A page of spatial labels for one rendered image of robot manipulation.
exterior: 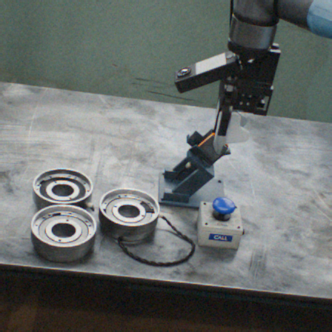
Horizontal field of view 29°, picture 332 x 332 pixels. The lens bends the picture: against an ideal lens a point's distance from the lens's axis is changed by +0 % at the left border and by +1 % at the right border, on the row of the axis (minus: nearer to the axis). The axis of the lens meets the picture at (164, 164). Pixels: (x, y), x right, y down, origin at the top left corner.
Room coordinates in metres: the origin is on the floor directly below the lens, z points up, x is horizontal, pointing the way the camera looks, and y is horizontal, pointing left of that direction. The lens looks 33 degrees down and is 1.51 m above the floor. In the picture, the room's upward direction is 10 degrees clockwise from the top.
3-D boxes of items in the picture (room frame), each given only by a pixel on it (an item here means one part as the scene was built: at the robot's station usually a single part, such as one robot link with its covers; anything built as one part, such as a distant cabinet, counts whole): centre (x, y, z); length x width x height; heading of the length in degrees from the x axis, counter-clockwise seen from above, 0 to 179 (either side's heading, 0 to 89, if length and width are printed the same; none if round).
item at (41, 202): (0.90, 0.17, 0.82); 0.10 x 0.10 x 0.04
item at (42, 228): (0.79, 0.15, 0.82); 0.08 x 0.08 x 0.02
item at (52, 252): (0.79, 0.15, 0.82); 0.10 x 0.10 x 0.04
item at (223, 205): (0.88, -0.11, 0.85); 0.04 x 0.04 x 0.05
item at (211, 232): (0.88, -0.12, 0.82); 0.08 x 0.07 x 0.05; 95
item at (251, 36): (1.00, -0.11, 1.14); 0.08 x 0.08 x 0.05
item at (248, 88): (1.00, -0.11, 1.06); 0.09 x 0.08 x 0.12; 94
